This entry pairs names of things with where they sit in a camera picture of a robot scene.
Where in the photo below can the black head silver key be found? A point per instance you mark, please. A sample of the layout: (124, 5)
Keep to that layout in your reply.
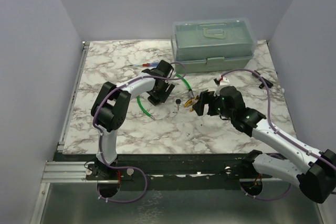
(178, 103)

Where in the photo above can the yellow black needle-nose pliers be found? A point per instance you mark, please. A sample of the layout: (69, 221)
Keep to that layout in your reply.
(191, 101)

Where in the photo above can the green cable lock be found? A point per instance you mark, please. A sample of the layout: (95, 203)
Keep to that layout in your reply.
(150, 115)

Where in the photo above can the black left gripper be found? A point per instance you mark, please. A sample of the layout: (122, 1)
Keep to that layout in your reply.
(162, 96)

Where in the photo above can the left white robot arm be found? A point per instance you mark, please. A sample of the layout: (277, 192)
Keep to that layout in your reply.
(110, 108)

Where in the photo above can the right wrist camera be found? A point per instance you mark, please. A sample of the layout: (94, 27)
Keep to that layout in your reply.
(221, 82)

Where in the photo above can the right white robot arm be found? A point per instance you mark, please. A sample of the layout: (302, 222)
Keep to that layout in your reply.
(306, 167)

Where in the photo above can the black metal base rail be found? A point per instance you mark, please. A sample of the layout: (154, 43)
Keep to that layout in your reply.
(167, 172)

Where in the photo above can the green translucent tool box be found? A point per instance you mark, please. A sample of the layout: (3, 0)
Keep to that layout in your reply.
(212, 45)

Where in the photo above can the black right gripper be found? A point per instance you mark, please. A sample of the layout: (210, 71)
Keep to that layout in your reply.
(206, 97)

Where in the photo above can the black cylinder lock part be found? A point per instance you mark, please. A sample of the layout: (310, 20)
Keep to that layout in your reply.
(264, 82)

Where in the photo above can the red blue screwdriver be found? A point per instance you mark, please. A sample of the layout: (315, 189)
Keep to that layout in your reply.
(147, 64)

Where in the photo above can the aluminium side rail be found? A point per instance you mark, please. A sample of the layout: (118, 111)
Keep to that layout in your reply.
(61, 141)

